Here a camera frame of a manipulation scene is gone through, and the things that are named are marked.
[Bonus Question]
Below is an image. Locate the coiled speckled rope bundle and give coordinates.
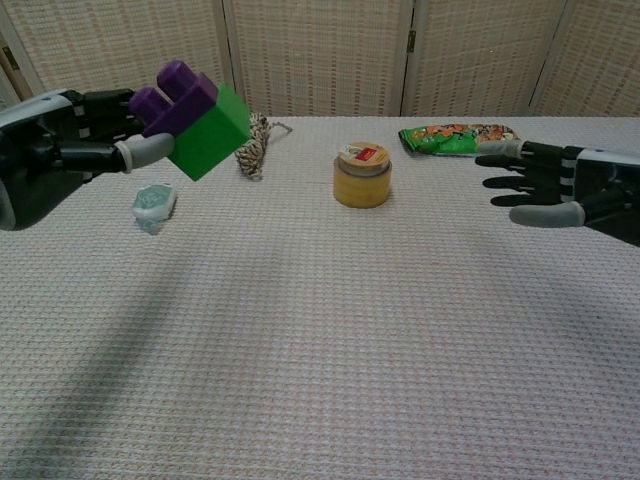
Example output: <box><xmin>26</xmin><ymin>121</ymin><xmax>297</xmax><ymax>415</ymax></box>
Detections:
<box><xmin>234</xmin><ymin>112</ymin><xmax>294</xmax><ymax>181</ymax></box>

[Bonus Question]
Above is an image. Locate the small translucent green packet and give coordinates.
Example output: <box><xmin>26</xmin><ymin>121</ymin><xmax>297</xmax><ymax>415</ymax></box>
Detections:
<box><xmin>131</xmin><ymin>182</ymin><xmax>179</xmax><ymax>236</ymax></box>

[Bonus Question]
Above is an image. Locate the woven folding screen panel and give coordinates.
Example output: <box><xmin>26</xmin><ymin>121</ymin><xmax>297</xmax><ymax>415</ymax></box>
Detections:
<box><xmin>222</xmin><ymin>0</ymin><xmax>417</xmax><ymax>118</ymax></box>
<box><xmin>0</xmin><ymin>47</ymin><xmax>29</xmax><ymax>116</ymax></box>
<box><xmin>399</xmin><ymin>0</ymin><xmax>571</xmax><ymax>118</ymax></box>
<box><xmin>528</xmin><ymin>0</ymin><xmax>640</xmax><ymax>119</ymax></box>
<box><xmin>0</xmin><ymin>0</ymin><xmax>241</xmax><ymax>119</ymax></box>

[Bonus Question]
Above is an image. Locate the yellow jar with labelled lid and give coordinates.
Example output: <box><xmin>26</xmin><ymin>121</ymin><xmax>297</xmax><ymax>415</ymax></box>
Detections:
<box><xmin>332</xmin><ymin>141</ymin><xmax>393</xmax><ymax>208</ymax></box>

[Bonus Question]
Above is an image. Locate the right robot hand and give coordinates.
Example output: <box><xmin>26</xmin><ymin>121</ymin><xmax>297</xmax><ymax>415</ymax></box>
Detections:
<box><xmin>474</xmin><ymin>139</ymin><xmax>640</xmax><ymax>247</ymax></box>

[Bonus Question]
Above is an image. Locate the green and purple toy block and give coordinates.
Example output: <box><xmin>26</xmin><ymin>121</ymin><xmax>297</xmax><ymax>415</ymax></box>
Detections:
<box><xmin>166</xmin><ymin>83</ymin><xmax>251</xmax><ymax>182</ymax></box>

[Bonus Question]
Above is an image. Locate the green snack packet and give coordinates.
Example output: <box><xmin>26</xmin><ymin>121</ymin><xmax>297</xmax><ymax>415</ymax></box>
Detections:
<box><xmin>397</xmin><ymin>123</ymin><xmax>521</xmax><ymax>158</ymax></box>

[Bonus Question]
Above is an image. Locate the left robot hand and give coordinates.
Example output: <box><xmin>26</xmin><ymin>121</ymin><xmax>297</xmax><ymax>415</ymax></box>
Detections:
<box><xmin>0</xmin><ymin>88</ymin><xmax>176</xmax><ymax>232</ymax></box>

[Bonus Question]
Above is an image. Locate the small purple block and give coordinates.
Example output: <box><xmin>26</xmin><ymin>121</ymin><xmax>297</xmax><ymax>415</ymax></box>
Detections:
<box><xmin>127</xmin><ymin>59</ymin><xmax>220</xmax><ymax>140</ymax></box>

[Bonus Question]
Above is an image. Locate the white woven tablecloth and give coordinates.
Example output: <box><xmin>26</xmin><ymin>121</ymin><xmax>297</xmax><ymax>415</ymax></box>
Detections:
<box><xmin>0</xmin><ymin>115</ymin><xmax>640</xmax><ymax>480</ymax></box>

